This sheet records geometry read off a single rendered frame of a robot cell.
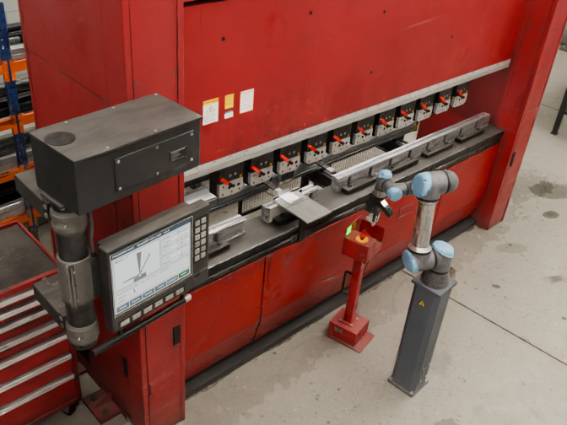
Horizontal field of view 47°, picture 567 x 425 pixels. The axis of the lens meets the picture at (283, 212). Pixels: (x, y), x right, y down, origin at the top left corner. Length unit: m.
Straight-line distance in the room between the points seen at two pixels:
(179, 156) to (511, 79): 3.33
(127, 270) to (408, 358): 2.03
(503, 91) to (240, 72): 2.63
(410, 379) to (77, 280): 2.21
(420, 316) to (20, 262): 2.04
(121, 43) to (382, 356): 2.61
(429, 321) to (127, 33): 2.18
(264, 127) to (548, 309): 2.60
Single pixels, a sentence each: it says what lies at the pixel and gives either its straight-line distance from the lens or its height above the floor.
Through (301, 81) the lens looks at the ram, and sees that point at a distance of 3.28.
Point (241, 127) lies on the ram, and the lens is 3.10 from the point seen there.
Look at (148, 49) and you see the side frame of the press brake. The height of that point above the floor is 2.08.
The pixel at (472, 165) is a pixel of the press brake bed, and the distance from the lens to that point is 4.99.
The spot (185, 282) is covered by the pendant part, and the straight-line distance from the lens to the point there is 2.48.
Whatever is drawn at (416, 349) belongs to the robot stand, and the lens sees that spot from 3.74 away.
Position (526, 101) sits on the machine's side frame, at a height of 1.14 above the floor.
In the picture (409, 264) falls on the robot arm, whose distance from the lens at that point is 3.32.
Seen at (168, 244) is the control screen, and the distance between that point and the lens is 2.32.
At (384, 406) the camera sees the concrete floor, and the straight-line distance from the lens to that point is 3.88.
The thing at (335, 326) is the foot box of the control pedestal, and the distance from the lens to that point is 4.13.
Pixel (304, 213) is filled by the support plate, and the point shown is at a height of 1.00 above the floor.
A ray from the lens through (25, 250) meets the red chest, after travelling 3.27.
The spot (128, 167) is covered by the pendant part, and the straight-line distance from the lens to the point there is 2.07.
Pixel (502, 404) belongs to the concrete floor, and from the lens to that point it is 4.12.
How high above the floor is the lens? 2.88
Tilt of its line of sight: 33 degrees down
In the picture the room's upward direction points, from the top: 6 degrees clockwise
